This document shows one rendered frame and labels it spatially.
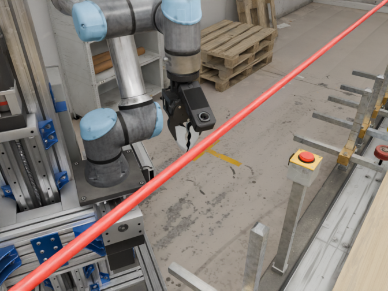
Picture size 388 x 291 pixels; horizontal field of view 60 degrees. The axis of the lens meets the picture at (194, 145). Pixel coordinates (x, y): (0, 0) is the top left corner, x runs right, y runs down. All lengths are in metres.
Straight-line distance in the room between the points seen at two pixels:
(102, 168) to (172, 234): 1.29
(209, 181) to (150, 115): 1.67
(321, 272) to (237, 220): 1.05
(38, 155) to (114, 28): 0.60
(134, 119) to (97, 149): 0.15
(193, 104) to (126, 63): 0.44
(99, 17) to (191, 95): 0.23
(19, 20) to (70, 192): 0.60
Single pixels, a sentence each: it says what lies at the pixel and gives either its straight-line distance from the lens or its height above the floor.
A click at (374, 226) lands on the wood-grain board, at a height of 0.90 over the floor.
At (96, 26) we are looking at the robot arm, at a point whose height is 1.61.
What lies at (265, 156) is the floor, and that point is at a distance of 3.03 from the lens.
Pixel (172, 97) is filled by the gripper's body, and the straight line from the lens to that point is 0.77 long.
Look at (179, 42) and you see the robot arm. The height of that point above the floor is 1.59.
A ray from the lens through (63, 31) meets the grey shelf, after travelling 3.22.
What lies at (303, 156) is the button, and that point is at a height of 1.23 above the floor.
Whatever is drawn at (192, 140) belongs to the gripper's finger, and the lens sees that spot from 0.81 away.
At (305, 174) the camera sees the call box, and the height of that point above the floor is 1.19.
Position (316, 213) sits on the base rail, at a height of 0.70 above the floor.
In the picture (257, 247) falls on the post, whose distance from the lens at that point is 0.88.
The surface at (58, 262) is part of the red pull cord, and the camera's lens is 0.22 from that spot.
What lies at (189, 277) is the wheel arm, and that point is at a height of 0.84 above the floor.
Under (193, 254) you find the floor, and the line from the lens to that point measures 2.25.
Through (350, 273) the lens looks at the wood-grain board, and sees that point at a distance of 1.19.
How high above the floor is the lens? 1.81
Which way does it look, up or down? 36 degrees down
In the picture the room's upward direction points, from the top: straight up
